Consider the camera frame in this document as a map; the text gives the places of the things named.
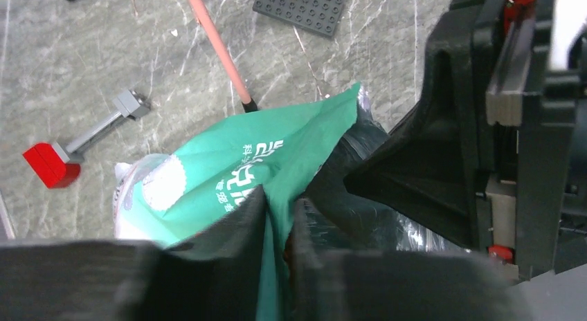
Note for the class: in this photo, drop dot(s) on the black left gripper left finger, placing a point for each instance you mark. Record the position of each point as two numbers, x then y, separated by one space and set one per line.
213 275

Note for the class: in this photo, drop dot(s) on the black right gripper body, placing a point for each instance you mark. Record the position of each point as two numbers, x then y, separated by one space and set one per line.
503 72

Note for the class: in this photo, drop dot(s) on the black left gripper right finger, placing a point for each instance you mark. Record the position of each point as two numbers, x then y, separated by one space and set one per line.
343 284

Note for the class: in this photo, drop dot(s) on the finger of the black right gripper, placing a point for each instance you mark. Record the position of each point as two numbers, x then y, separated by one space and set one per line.
426 168

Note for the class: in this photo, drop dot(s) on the green pet food bag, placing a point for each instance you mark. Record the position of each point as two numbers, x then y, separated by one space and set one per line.
293 151

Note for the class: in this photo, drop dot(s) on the pink music stand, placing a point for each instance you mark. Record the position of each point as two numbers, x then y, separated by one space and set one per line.
220 48

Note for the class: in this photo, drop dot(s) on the dark grey brick baseplate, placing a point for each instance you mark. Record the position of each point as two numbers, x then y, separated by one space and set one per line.
320 17

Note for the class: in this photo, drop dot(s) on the red grey brick hammer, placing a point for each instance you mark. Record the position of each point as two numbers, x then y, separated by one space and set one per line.
58 165

